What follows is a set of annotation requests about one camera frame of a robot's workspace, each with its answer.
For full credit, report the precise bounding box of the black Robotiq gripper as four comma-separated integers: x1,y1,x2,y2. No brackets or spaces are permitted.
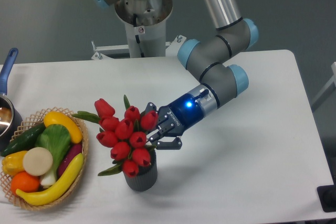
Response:
141,94,205,150

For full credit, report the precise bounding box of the red tulip bouquet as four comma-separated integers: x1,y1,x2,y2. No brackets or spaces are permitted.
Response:
72,96,158,177

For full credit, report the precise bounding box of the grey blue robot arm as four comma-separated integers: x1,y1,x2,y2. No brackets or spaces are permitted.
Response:
94,0,259,150

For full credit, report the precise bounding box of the dark grey ribbed vase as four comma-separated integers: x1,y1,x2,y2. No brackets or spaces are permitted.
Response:
124,151,158,192

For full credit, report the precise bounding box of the purple sweet potato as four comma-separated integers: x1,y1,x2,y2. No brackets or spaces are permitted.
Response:
57,143,82,178

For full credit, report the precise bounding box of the green bok choy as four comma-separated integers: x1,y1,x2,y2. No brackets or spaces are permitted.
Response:
35,124,71,189

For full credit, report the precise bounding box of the yellow squash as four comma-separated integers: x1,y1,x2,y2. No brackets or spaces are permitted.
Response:
43,111,82,144

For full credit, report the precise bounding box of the woven wicker basket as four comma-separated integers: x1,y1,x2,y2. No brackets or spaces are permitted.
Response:
1,107,89,211

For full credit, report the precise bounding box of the beige round slice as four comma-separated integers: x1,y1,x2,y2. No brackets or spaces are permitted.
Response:
23,147,53,176

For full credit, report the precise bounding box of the green cucumber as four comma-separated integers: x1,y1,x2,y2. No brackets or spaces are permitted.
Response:
1,123,46,157

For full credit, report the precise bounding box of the long yellow banana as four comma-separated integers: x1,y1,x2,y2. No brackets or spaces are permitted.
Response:
16,153,84,206

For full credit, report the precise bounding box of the orange fruit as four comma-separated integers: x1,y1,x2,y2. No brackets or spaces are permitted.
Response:
10,172,40,196

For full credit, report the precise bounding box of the yellow bell pepper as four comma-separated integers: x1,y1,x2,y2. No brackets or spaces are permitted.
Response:
2,151,28,176

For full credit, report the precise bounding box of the black device at edge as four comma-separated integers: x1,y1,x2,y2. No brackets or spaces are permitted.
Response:
317,185,335,212

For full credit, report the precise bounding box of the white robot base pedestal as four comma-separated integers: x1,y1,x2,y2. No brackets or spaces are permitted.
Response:
91,0,186,60

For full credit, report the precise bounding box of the blue handled saucepan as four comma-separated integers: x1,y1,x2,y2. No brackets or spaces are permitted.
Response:
1,48,22,151

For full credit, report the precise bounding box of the white frame at right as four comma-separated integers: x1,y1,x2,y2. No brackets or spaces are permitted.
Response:
311,62,335,113

